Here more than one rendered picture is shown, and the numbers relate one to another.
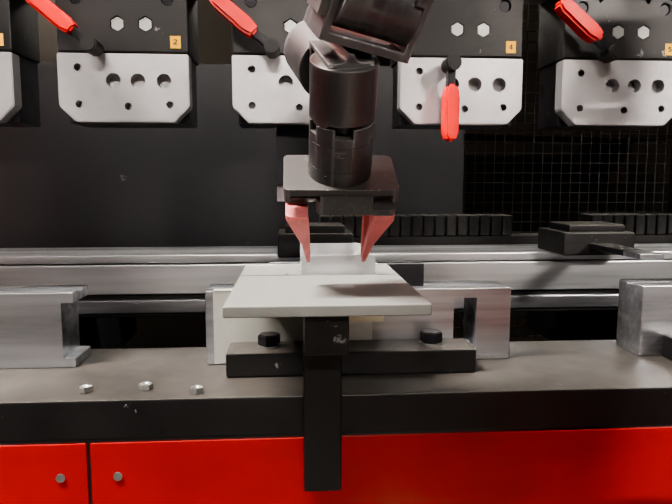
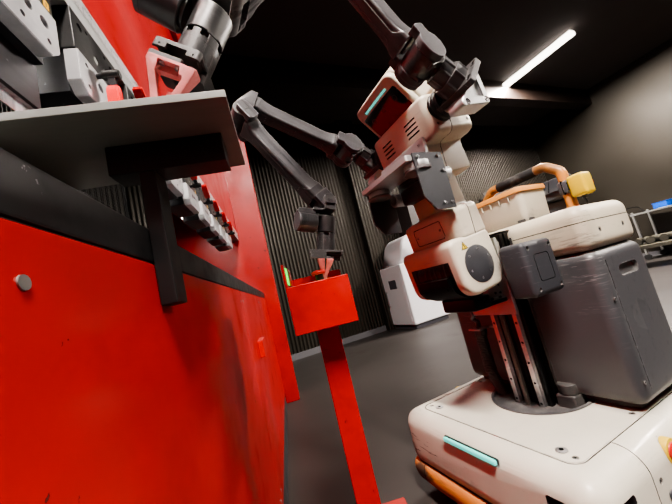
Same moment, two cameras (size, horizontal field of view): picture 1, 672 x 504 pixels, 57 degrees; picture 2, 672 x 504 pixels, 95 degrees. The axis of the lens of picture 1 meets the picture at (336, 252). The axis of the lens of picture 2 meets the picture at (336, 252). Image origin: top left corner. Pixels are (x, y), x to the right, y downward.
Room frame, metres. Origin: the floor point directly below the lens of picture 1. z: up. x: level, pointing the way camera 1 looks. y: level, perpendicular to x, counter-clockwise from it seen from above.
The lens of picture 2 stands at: (0.48, 0.43, 0.74)
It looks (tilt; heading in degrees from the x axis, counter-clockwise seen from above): 7 degrees up; 263
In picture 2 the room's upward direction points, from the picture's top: 14 degrees counter-clockwise
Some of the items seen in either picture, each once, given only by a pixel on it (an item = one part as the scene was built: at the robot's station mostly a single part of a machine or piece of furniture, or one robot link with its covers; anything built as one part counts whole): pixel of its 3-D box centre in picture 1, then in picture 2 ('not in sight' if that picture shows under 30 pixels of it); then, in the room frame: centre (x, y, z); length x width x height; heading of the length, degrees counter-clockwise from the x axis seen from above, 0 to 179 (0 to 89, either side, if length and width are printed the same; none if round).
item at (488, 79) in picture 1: (453, 60); (77, 78); (0.81, -0.15, 1.26); 0.15 x 0.09 x 0.17; 94
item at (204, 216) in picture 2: not in sight; (195, 206); (0.87, -0.95, 1.26); 0.15 x 0.09 x 0.17; 94
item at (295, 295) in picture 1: (321, 285); (138, 147); (0.65, 0.02, 1.00); 0.26 x 0.18 x 0.01; 4
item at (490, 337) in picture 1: (358, 320); not in sight; (0.81, -0.03, 0.92); 0.39 x 0.06 x 0.10; 94
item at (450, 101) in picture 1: (449, 99); (111, 94); (0.75, -0.13, 1.20); 0.04 x 0.02 x 0.10; 4
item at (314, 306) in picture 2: not in sight; (319, 293); (0.44, -0.45, 0.75); 0.20 x 0.16 x 0.18; 88
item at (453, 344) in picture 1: (350, 357); not in sight; (0.75, -0.02, 0.89); 0.30 x 0.05 x 0.03; 94
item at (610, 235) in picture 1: (605, 241); not in sight; (0.99, -0.43, 1.01); 0.26 x 0.12 x 0.05; 4
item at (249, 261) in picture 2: not in sight; (219, 270); (1.13, -2.23, 1.15); 0.85 x 0.25 x 2.30; 4
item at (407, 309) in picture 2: not in sight; (409, 279); (-1.08, -4.06, 0.66); 0.68 x 0.56 x 1.31; 17
